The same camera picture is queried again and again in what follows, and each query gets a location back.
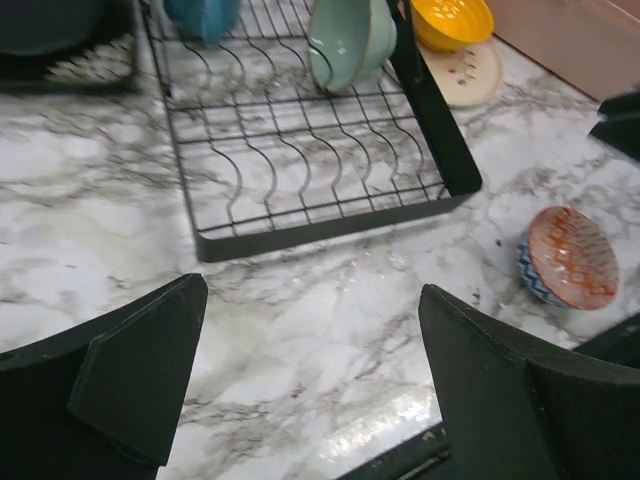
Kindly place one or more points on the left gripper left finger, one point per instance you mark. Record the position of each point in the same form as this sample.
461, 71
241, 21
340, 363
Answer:
102, 400

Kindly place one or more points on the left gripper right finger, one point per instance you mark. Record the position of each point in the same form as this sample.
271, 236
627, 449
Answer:
515, 406

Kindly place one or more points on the red blue patterned bowl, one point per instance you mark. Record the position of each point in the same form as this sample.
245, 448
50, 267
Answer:
567, 261

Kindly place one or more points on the yellow bowl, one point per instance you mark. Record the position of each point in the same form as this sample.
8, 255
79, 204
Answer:
450, 25

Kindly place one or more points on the blue floral mug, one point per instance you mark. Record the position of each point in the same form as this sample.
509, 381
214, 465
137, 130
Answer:
209, 20

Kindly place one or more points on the mint green bowl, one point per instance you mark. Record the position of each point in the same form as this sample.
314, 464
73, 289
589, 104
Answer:
348, 41

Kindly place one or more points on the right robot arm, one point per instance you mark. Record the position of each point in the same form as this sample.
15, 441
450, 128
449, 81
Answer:
618, 126

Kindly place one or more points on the black front mounting bar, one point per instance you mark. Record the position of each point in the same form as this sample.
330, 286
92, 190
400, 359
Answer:
427, 455

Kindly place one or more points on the pink beige round plate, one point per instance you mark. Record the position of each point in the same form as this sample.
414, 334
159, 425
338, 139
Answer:
468, 77

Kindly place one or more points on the black patterned square plate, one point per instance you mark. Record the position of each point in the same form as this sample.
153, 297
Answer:
107, 61

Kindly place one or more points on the black round plate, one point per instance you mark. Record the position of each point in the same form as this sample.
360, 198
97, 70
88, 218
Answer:
35, 27

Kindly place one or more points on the black wire dish rack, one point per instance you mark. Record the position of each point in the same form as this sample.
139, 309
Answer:
267, 161

